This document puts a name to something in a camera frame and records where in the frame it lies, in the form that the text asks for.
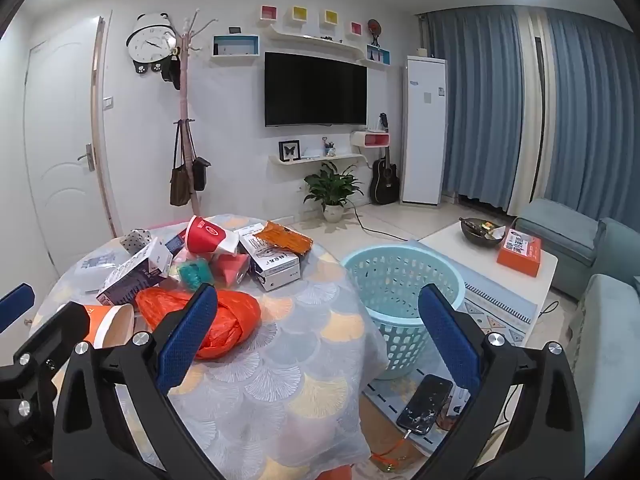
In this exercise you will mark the orange box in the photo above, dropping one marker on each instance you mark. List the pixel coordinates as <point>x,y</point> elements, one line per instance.
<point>520,252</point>

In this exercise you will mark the orange plastic bag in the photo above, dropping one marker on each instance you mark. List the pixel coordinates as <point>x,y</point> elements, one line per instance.
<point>238,315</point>

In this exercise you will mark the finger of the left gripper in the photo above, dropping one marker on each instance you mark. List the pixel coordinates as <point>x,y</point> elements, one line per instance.
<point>15,304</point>

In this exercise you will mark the white blue carton box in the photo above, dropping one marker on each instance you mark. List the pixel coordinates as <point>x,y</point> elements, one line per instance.
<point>272,267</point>

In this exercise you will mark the blue curtains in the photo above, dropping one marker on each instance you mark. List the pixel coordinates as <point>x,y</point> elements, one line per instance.
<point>542,103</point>

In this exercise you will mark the teal sofa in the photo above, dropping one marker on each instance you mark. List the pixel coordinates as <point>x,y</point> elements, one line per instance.
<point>598,265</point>

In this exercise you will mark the white coffee table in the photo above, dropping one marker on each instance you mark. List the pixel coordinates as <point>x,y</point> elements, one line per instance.
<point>451,243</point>

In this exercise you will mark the black flat television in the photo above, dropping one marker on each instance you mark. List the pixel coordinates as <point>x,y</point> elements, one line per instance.
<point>302,90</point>

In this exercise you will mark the light blue plastic basket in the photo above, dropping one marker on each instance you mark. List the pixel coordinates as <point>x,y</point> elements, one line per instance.
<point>388,280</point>

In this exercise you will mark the butterfly picture frame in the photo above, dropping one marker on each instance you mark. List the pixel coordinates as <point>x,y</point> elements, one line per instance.
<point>289,150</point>

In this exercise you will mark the potted green plant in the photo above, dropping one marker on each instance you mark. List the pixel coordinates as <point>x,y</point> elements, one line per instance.
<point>332,189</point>

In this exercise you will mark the red paper cup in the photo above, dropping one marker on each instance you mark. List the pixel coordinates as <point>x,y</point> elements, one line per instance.
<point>205,238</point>

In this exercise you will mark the brown hanging bag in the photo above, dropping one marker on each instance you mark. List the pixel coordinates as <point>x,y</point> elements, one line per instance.
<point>180,182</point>

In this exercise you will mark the purple white carton box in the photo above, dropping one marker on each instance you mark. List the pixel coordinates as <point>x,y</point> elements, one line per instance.
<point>146,269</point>

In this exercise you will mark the polka dot paper wrapper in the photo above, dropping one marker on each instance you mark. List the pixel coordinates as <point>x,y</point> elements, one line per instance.
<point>135,240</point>

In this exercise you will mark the white door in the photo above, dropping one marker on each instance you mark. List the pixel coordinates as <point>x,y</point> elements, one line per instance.
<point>61,125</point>

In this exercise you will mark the white red wall cabinet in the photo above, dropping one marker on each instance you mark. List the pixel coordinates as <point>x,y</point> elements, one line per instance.
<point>370,139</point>

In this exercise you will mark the teal crumpled wrapper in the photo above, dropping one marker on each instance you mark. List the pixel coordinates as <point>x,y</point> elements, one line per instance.
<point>194,273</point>

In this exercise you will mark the black acoustic guitar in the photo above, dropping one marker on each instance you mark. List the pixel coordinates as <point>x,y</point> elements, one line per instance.
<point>385,184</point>

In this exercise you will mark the orange snack bag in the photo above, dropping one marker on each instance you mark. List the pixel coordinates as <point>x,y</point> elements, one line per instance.
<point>284,238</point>

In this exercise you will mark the dark fruit bowl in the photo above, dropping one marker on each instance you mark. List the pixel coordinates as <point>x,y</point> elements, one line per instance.
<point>481,232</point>

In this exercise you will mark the white curved upper shelf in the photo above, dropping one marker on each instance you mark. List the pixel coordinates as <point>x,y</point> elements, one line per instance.
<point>365,55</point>

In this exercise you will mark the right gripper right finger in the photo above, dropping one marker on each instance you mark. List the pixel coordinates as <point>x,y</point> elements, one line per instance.
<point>545,438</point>

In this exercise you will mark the orange paper cup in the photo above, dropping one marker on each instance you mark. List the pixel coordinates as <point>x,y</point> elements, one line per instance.
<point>110,326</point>

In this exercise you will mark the white lower wall shelf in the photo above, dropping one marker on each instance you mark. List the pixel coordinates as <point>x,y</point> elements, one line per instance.
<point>310,160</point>

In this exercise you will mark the black hanging pouch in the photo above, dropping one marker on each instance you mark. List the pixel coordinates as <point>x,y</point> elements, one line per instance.
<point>199,171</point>

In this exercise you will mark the white standing air conditioner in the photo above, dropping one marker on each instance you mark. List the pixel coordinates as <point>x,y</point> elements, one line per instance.
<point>425,130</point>

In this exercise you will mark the pink coat rack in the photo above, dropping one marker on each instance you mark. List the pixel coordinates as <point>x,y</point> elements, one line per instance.
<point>185,37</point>

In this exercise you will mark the scale pattern tablecloth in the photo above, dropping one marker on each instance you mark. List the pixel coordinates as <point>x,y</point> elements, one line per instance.
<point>284,404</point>

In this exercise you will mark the blue white wall box shelf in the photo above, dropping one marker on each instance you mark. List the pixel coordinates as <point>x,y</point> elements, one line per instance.
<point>235,46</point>

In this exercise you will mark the panda wall clock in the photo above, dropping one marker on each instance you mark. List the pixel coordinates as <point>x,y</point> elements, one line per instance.
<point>151,41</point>

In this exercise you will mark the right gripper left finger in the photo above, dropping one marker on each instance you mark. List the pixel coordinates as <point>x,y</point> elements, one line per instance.
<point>91,438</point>

